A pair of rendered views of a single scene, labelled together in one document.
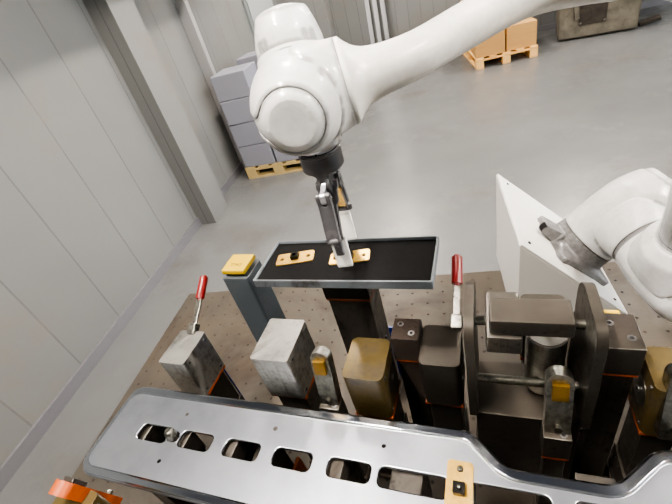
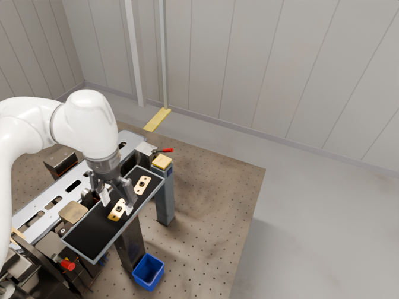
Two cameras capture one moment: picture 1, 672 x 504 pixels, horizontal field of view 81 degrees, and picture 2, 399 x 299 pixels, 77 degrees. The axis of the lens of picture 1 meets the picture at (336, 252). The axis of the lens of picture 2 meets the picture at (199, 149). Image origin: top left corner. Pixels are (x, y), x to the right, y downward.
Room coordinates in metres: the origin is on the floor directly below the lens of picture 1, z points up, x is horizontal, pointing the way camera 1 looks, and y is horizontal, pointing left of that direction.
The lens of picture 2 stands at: (0.92, -0.49, 1.93)
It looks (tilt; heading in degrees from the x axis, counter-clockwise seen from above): 44 degrees down; 90
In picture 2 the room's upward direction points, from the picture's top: 5 degrees clockwise
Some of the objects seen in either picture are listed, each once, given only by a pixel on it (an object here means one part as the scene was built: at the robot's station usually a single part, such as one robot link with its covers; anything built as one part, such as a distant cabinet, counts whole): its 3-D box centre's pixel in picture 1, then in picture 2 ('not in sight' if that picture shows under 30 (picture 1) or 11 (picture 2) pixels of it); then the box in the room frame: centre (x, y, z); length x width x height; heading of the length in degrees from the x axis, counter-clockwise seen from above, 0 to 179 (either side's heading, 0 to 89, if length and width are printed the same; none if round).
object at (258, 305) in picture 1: (272, 332); (164, 194); (0.77, 0.22, 0.92); 0.08 x 0.08 x 0.44; 64
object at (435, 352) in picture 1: (449, 400); (71, 268); (0.46, -0.13, 0.89); 0.12 x 0.07 x 0.38; 154
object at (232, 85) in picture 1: (278, 108); not in sight; (4.56, 0.15, 0.54); 1.08 x 0.75 x 1.07; 161
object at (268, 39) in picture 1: (294, 64); (87, 122); (0.65, -0.02, 1.54); 0.13 x 0.11 x 0.16; 173
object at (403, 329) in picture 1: (418, 393); (82, 254); (0.49, -0.08, 0.90); 0.05 x 0.05 x 0.40; 64
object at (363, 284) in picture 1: (344, 261); (118, 207); (0.65, -0.01, 1.16); 0.37 x 0.14 x 0.02; 64
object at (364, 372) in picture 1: (385, 410); (88, 237); (0.48, 0.00, 0.89); 0.12 x 0.08 x 0.38; 154
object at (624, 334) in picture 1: (600, 409); not in sight; (0.35, -0.37, 0.91); 0.07 x 0.05 x 0.42; 154
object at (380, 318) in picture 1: (366, 336); (127, 238); (0.65, -0.01, 0.92); 0.10 x 0.08 x 0.45; 64
